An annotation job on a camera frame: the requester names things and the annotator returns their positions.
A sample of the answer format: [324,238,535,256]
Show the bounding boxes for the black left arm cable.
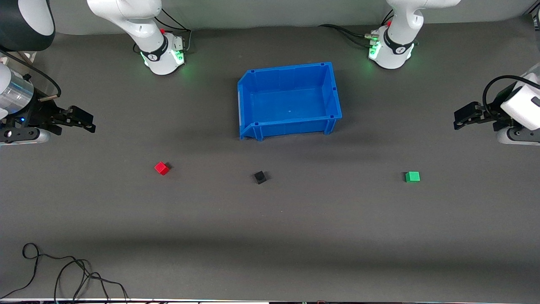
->
[483,75,529,119]

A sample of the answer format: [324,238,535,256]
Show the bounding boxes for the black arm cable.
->
[483,75,529,119]
[0,49,62,98]

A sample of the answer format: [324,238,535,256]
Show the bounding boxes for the thin black loose cable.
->
[54,258,130,304]
[0,243,91,299]

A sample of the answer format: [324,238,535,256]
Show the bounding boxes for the beige plastic box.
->
[6,51,35,65]

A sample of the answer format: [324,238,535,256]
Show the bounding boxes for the black base cables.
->
[318,9,395,48]
[133,8,193,54]

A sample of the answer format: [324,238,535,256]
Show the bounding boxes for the black left base cables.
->
[318,9,395,48]

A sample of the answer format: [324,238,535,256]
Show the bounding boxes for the black right base cables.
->
[133,8,193,54]

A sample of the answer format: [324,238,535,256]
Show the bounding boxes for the blue plastic storage bin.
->
[237,62,342,141]

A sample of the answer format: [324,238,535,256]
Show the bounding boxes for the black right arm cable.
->
[0,49,62,98]

